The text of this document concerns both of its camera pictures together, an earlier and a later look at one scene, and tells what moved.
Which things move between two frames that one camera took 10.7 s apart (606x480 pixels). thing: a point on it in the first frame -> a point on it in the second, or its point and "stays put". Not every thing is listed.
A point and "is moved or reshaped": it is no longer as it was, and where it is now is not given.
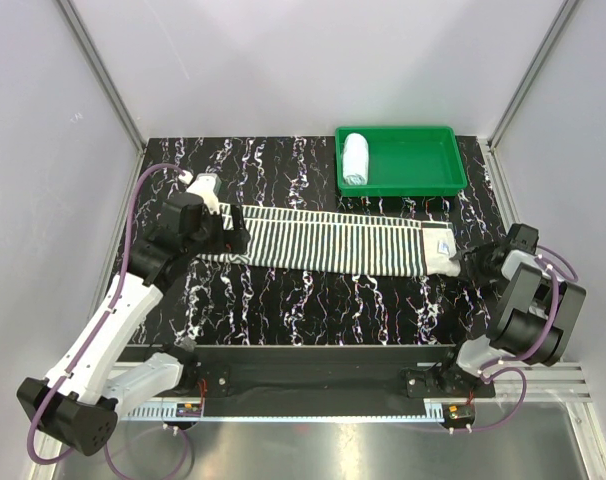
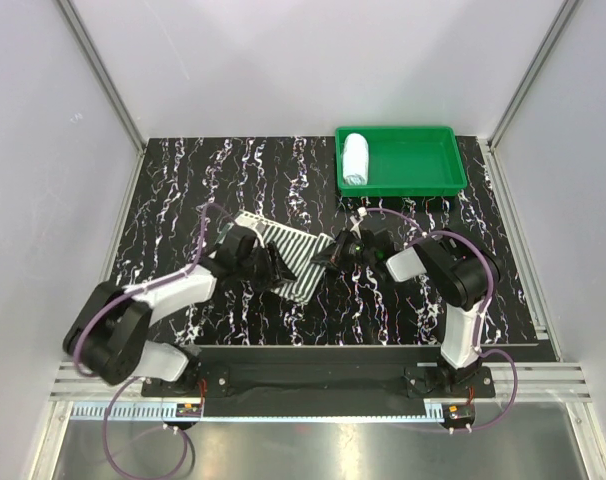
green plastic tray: x=405 y=161 stays put
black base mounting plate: x=377 y=372 stays put
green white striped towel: x=340 y=243 is moved or reshaped
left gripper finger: x=237 y=239 -> x=280 y=270
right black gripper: x=472 y=256 -> x=335 y=252
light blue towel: x=355 y=159 stays put
